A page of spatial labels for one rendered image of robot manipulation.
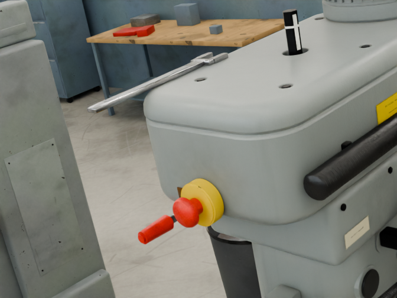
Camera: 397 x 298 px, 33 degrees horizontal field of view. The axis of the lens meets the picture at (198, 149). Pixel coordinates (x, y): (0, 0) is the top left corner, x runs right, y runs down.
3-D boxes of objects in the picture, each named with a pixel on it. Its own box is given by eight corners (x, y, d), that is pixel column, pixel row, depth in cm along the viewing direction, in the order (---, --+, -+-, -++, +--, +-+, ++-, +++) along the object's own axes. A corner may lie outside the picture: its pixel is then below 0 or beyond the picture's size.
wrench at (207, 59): (101, 115, 85) (99, 108, 84) (83, 112, 88) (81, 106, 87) (228, 57, 100) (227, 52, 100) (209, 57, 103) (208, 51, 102)
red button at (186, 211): (194, 233, 83) (188, 204, 82) (172, 227, 86) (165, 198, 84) (212, 222, 85) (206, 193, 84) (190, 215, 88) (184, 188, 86)
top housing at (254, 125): (292, 242, 79) (272, 113, 73) (145, 201, 97) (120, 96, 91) (467, 104, 108) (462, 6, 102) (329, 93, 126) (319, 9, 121)
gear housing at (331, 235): (341, 273, 89) (332, 205, 85) (207, 233, 106) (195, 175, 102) (454, 171, 110) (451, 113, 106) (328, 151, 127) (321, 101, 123)
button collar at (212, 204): (218, 231, 84) (209, 188, 82) (184, 222, 89) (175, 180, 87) (228, 224, 86) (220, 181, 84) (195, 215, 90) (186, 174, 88)
